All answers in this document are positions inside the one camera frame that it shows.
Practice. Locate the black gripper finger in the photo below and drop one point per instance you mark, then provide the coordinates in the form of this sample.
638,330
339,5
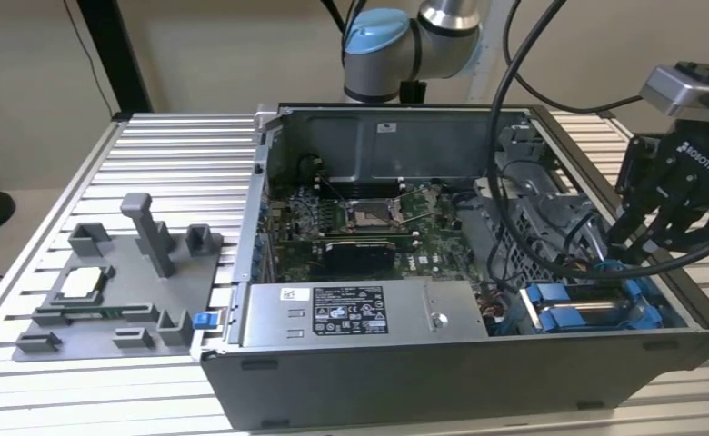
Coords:
700,231
634,213

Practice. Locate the hard disk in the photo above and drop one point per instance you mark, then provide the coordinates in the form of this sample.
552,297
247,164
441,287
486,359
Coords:
549,293

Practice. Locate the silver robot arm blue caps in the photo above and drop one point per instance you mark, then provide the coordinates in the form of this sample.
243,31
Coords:
427,41

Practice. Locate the grey metal disk bay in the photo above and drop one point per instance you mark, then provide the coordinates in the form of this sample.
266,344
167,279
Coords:
530,227

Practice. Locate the blue disk carrier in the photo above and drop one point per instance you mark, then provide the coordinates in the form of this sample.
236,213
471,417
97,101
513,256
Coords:
568,320

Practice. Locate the green motherboard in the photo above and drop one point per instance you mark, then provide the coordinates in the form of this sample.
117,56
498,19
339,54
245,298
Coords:
439,236

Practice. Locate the CPU socket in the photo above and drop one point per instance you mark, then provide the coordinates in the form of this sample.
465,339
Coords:
371,213

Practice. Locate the black installed RAM sticks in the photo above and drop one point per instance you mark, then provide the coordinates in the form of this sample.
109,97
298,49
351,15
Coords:
360,186

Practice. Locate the black graphics card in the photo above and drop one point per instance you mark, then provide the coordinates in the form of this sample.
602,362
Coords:
355,261

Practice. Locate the dark grey PC case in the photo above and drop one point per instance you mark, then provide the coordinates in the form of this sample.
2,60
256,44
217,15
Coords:
391,386

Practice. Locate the silver power supply unit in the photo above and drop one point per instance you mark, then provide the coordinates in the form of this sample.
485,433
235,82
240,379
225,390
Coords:
270,318

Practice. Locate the blue case latch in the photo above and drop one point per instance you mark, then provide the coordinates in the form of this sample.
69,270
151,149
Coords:
204,320

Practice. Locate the grey parts rack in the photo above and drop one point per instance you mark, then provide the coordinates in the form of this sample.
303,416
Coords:
124,281

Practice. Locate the green RAM stick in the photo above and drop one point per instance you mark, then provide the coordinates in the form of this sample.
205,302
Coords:
112,311

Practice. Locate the silver CPU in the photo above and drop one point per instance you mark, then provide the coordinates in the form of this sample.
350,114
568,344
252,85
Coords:
85,281

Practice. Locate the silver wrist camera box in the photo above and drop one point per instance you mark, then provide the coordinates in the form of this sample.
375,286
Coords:
670,91

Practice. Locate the black upright frame post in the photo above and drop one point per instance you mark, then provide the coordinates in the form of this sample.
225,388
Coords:
114,54

